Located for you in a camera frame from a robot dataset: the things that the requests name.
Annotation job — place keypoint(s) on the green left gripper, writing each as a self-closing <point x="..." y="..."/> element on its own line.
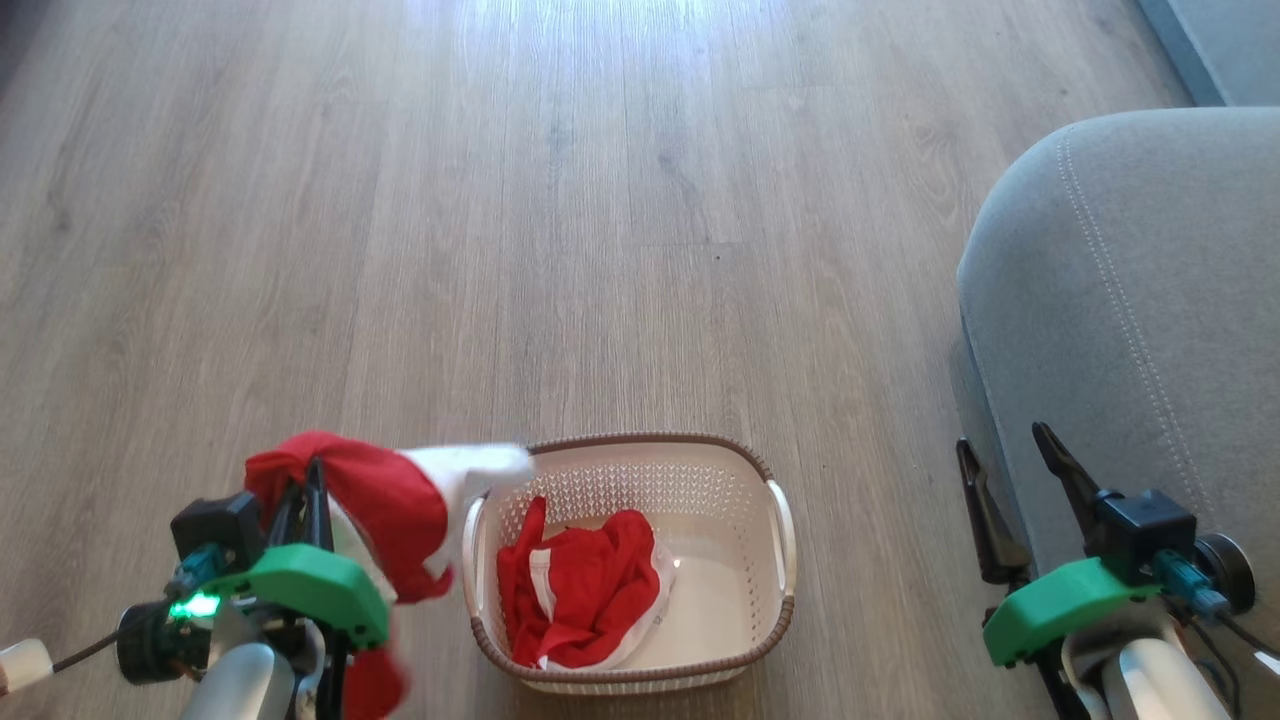
<point x="310" y="590"/>

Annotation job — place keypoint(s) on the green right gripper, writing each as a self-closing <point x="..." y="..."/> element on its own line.
<point x="1060" y="605"/>

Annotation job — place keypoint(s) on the red and white garment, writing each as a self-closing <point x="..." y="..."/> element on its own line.
<point x="385" y="500"/>

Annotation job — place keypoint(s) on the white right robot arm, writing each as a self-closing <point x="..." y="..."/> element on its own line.
<point x="1160" y="680"/>

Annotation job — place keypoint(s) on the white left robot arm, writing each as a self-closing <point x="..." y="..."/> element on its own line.
<point x="240" y="680"/>

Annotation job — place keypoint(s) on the cream plastic laundry basket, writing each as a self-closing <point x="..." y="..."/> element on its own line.
<point x="730" y="600"/>

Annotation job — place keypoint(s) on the grey fabric sofa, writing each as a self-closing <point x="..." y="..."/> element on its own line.
<point x="1130" y="320"/>

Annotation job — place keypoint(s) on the red garment with white trim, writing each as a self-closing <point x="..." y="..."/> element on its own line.
<point x="590" y="585"/>

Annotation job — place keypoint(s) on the grey furniture piece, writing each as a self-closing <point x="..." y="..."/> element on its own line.
<point x="1225" y="45"/>

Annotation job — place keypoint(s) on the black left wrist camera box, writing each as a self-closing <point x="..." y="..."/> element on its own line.
<point x="215" y="525"/>

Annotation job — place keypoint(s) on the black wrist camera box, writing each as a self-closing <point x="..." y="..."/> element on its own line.
<point x="215" y="525"/>
<point x="1145" y="535"/>

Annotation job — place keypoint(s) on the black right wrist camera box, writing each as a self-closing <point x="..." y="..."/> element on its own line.
<point x="1145" y="535"/>

